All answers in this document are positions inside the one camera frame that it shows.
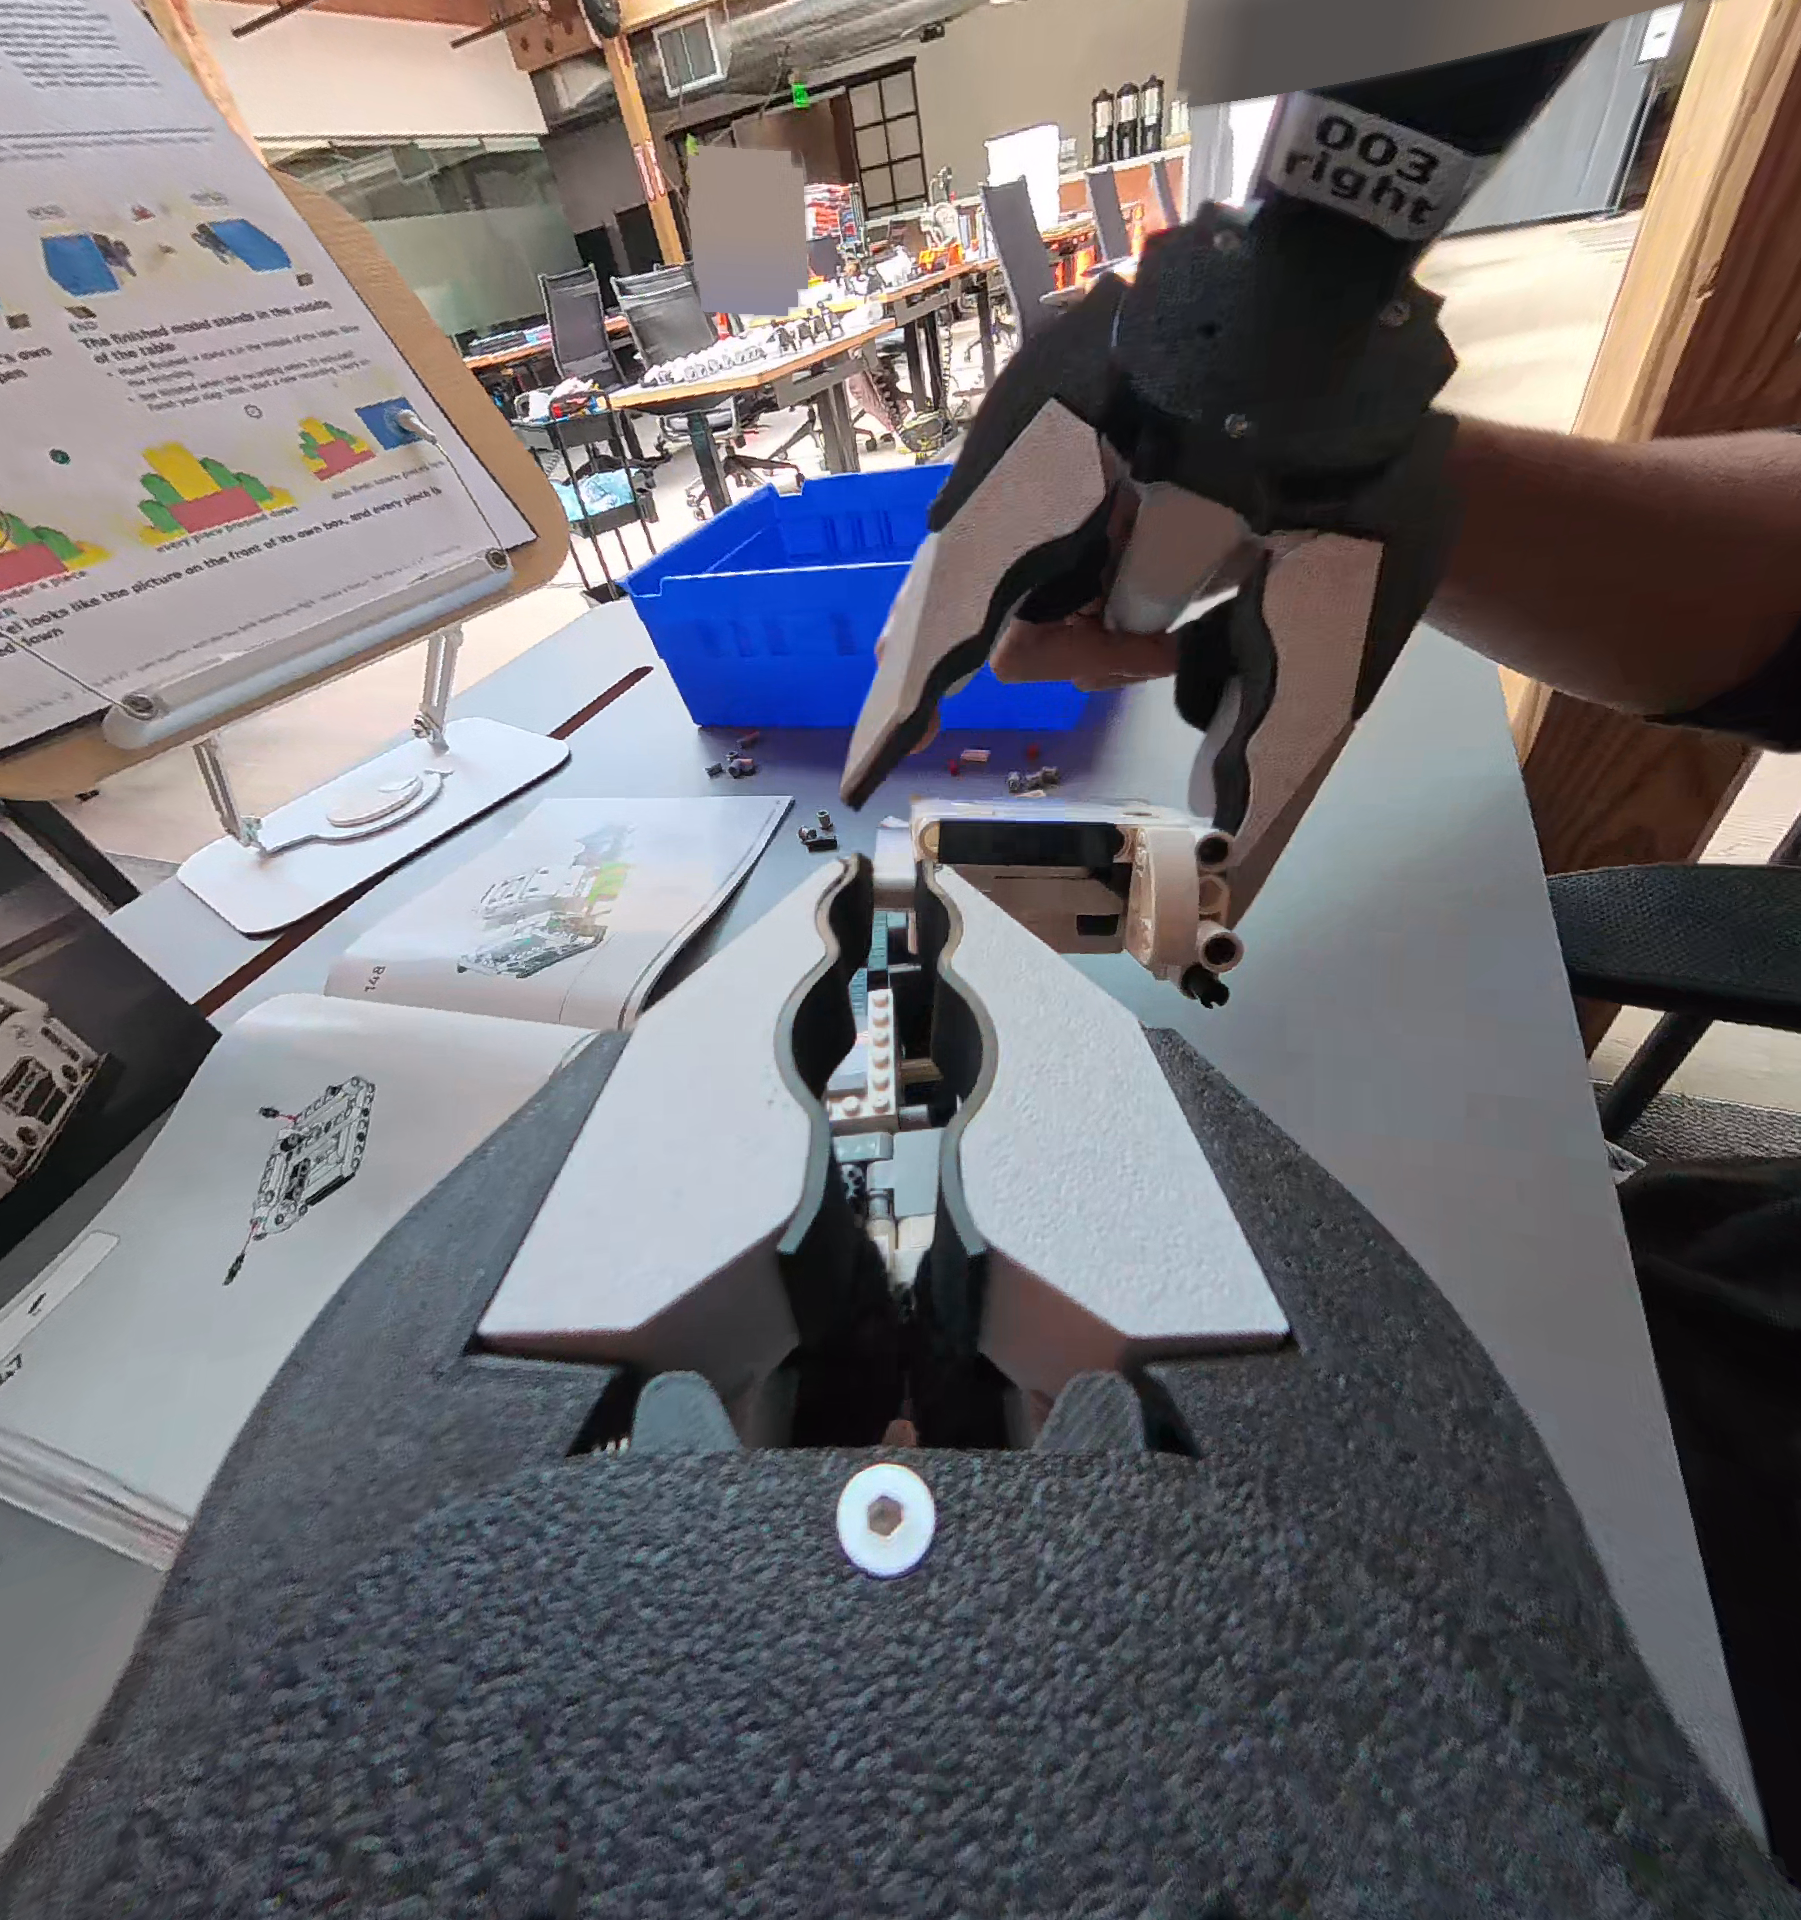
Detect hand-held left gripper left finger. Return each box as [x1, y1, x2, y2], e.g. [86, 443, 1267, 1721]
[477, 852, 904, 1451]

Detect wooden ceiling post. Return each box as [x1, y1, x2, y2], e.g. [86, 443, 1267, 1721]
[597, 26, 692, 275]

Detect lego truck model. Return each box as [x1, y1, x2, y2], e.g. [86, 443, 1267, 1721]
[812, 895, 995, 1295]

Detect black utility cart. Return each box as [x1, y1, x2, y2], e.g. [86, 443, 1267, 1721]
[506, 383, 665, 604]

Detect instruction sheet on stand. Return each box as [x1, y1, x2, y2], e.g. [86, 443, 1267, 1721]
[0, 0, 576, 942]

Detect black office chair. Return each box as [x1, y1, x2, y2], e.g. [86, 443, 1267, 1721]
[611, 265, 725, 458]
[537, 265, 620, 395]

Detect white lego cab module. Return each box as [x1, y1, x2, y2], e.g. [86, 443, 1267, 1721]
[878, 794, 1242, 1010]

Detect wooden pillar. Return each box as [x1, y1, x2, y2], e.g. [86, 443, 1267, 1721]
[1495, 0, 1801, 909]

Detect long office desk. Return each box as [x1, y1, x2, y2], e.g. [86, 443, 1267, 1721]
[604, 317, 904, 519]

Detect person's right forearm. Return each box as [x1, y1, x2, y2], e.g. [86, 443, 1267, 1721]
[1417, 416, 1801, 754]

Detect blue plastic bin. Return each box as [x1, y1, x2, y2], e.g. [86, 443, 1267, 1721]
[618, 458, 1099, 738]

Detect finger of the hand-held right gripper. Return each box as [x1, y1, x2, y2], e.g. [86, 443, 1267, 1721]
[838, 395, 1128, 815]
[1173, 528, 1390, 927]

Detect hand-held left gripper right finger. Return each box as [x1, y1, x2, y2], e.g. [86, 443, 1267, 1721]
[912, 864, 1294, 1445]

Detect black lego set box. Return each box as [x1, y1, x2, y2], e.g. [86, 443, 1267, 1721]
[0, 777, 224, 1315]

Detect printed instruction sheet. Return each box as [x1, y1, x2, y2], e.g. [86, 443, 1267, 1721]
[0, 0, 539, 760]

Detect black mesh chair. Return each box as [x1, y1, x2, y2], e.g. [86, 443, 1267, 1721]
[1541, 751, 1801, 1150]

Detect person's right hand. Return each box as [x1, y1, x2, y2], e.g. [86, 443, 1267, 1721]
[987, 604, 1188, 694]

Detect open instruction booklet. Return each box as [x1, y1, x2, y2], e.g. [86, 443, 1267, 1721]
[0, 793, 799, 1572]

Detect scattered small lego pieces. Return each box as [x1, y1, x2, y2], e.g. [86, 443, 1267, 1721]
[701, 726, 1064, 853]

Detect grey office chair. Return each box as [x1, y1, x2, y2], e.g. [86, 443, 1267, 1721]
[979, 175, 1071, 369]

